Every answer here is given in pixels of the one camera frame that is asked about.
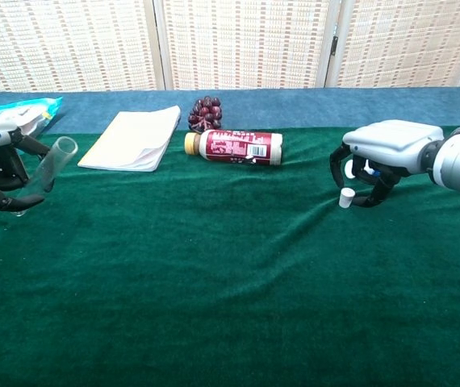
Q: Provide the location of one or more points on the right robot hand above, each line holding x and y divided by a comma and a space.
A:
395, 143

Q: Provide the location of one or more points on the clear glass test tube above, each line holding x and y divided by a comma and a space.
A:
58, 155

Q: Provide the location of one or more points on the white toothpaste cap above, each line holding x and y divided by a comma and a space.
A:
346, 197

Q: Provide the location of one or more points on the teal snack bag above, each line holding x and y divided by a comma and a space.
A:
32, 113

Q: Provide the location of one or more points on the blue table cover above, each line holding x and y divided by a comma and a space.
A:
294, 106

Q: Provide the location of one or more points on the cream paper notebook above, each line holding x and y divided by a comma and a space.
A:
133, 137

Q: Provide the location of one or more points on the red label drink bottle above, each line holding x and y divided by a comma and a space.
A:
234, 147

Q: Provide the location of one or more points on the dark red grape bunch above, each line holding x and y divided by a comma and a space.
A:
206, 115

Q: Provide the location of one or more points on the green velvet cloth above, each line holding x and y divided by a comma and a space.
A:
230, 282

